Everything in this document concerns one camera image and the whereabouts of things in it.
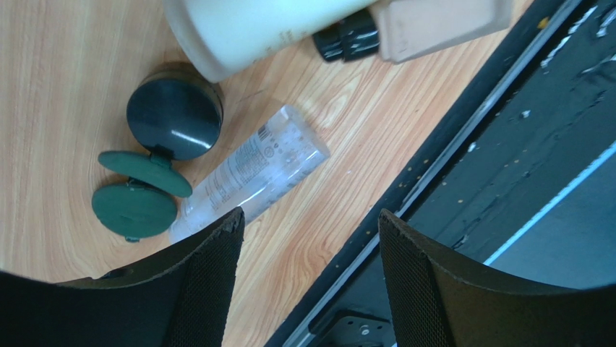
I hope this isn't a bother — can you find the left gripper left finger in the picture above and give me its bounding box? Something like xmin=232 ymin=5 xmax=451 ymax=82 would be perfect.
xmin=1 ymin=207 xmax=245 ymax=346

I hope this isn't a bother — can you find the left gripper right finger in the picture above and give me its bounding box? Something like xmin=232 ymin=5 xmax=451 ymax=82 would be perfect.
xmin=378 ymin=210 xmax=615 ymax=346

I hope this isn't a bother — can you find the green powder puff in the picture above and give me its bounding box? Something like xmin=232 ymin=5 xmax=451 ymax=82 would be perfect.
xmin=98 ymin=150 xmax=192 ymax=198
xmin=92 ymin=184 xmax=177 ymax=239

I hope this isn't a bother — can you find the clear plastic bottle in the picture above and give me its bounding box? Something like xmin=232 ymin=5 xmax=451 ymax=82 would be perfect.
xmin=168 ymin=105 xmax=330 ymax=244

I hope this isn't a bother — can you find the cream foundation bottle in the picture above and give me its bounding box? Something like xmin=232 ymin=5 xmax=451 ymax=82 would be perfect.
xmin=163 ymin=0 xmax=371 ymax=82

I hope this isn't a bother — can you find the beige square foundation bottle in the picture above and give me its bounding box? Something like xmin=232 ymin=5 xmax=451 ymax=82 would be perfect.
xmin=312 ymin=0 xmax=515 ymax=65

